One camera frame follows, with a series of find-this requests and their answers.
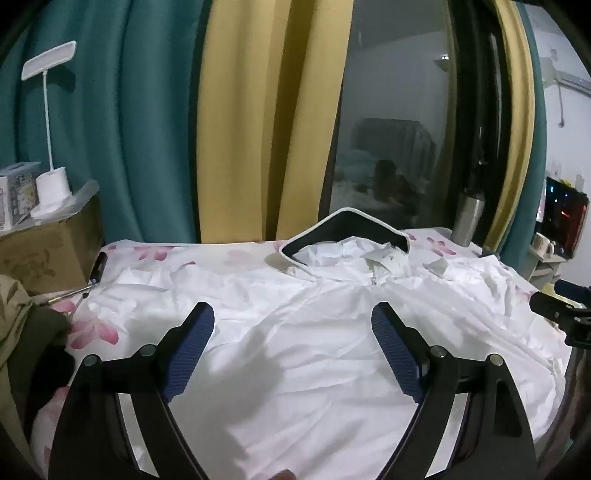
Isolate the white desk lamp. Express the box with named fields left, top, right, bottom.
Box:
left=20, top=40, right=77, bottom=220

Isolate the floral white bed sheet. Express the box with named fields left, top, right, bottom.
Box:
left=29, top=227, right=574, bottom=480

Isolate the black screwdriver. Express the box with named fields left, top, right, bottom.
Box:
left=45, top=252, right=108, bottom=305

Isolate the glass window door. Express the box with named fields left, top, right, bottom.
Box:
left=320, top=1, right=457, bottom=229

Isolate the teal curtain left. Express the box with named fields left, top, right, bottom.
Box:
left=1, top=1, right=211, bottom=243

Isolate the brown cardboard box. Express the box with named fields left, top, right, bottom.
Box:
left=0, top=198, right=103, bottom=295

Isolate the yellow teal curtain right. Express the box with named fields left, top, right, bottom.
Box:
left=485, top=1, right=547, bottom=271

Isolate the white mug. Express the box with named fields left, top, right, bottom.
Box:
left=532, top=232, right=555, bottom=258

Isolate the steel tumbler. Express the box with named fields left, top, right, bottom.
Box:
left=451, top=190, right=485, bottom=247

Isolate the olive green garment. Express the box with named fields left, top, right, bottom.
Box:
left=1, top=275, right=75, bottom=475

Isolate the dark monitor with lights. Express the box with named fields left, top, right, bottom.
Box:
left=536, top=177, right=589, bottom=259

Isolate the black white-trimmed bag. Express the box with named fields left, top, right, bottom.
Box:
left=279, top=207, right=411, bottom=265

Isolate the white shirt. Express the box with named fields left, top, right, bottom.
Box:
left=94, top=234, right=571, bottom=480

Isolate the small white printed box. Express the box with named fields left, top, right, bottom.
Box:
left=0, top=162, right=41, bottom=232

